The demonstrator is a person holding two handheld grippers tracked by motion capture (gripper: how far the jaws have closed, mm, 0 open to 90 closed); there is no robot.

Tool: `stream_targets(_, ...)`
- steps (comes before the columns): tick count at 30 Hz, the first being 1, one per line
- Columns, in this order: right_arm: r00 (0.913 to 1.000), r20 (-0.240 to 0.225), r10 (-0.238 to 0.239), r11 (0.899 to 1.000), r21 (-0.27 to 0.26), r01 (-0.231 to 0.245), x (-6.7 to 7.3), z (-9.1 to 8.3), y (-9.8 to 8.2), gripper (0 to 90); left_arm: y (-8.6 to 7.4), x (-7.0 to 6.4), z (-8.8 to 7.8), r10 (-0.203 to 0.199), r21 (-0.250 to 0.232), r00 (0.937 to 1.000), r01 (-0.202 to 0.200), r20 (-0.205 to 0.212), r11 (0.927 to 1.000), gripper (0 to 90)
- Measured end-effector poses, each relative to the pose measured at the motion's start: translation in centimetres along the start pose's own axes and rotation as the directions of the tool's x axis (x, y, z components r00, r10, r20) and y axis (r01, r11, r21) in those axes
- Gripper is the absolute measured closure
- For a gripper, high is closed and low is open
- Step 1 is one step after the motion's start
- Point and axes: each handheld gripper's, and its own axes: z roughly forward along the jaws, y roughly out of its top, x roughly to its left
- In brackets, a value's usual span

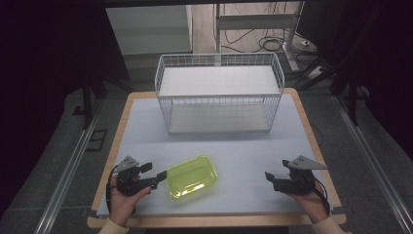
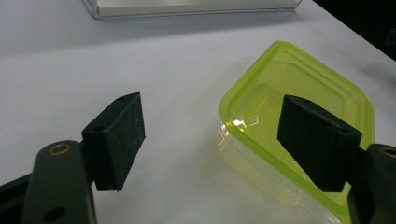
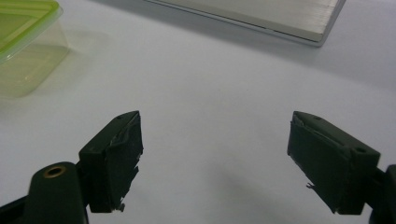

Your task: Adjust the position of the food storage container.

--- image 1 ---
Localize white cabinet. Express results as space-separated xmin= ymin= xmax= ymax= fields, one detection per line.
xmin=104 ymin=4 xmax=195 ymax=57

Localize grey metal desk frame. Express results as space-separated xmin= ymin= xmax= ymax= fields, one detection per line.
xmin=213 ymin=1 xmax=307 ymax=73

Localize black floor cables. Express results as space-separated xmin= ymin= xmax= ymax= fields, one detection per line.
xmin=223 ymin=28 xmax=295 ymax=54

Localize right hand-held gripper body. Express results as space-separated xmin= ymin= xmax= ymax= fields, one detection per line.
xmin=273 ymin=154 xmax=328 ymax=196

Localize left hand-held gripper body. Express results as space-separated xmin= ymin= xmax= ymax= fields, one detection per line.
xmin=113 ymin=155 xmax=154 ymax=197

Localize yellow-green plastic tray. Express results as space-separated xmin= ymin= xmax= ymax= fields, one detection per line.
xmin=166 ymin=155 xmax=219 ymax=200

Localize person's left hand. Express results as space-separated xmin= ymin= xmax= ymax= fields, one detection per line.
xmin=109 ymin=175 xmax=152 ymax=227

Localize black metal stand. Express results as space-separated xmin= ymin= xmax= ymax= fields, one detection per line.
xmin=72 ymin=72 xmax=109 ymax=131
xmin=329 ymin=72 xmax=362 ymax=127

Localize aluminium floor rail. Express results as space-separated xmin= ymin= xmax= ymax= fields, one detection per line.
xmin=33 ymin=105 xmax=102 ymax=234
xmin=330 ymin=95 xmax=413 ymax=230

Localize white wire basket shelf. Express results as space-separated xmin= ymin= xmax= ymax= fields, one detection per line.
xmin=154 ymin=52 xmax=286 ymax=136

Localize white power strip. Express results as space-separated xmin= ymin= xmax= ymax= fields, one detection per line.
xmin=306 ymin=65 xmax=326 ymax=81

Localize person's right hand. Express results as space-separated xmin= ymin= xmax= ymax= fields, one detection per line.
xmin=284 ymin=178 xmax=329 ymax=225

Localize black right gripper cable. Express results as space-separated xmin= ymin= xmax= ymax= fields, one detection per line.
xmin=313 ymin=176 xmax=332 ymax=216

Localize black curtain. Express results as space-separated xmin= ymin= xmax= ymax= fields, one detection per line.
xmin=0 ymin=0 xmax=131 ymax=209
xmin=296 ymin=0 xmax=413 ymax=160

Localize dark floor plate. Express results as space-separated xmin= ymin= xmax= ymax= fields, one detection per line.
xmin=85 ymin=129 xmax=109 ymax=152

